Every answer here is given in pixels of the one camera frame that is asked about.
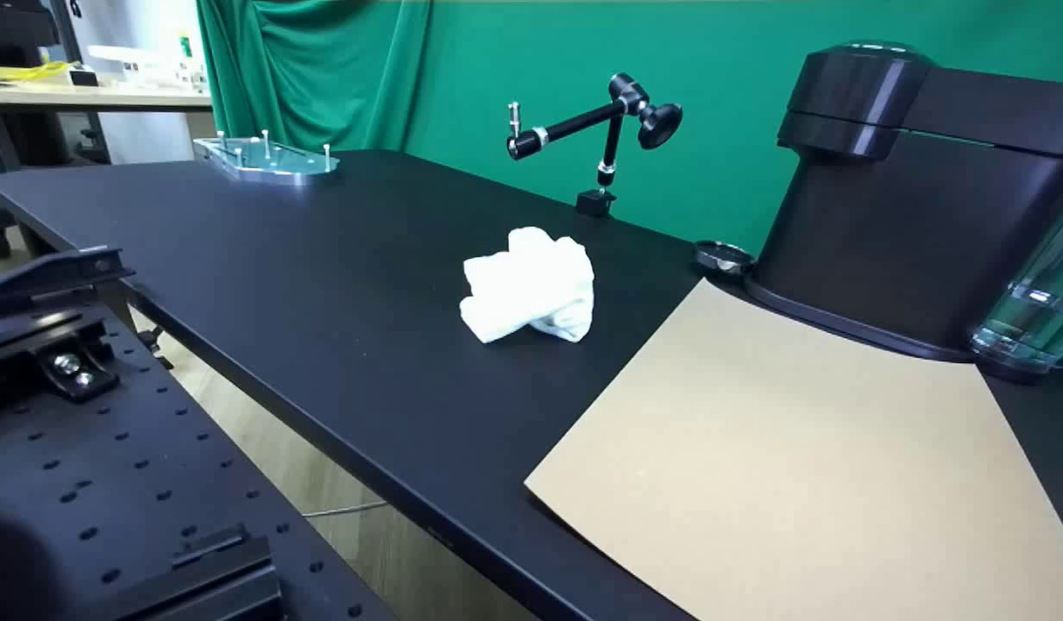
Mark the black articulated bar mount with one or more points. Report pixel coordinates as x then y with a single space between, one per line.
568 125

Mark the brown cardboard sheet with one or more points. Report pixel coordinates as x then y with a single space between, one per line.
784 483

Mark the white towel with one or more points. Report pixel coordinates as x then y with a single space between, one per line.
524 286

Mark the yellow flat item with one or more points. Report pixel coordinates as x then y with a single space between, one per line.
26 75

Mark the wooden background desk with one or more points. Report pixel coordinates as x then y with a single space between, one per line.
93 99

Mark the white box on desk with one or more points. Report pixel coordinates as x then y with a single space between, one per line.
139 39

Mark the black flat bracket plate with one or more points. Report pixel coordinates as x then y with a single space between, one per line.
49 276

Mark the black perforated breadboard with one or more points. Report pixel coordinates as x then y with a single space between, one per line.
129 483

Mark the black clamp with silver bolt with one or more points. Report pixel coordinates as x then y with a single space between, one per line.
77 368

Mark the black rectangular block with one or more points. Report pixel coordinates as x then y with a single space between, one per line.
206 580

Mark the clear plastic tank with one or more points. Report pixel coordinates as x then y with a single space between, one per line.
1033 312

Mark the large black machine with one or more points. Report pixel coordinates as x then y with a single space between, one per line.
897 230

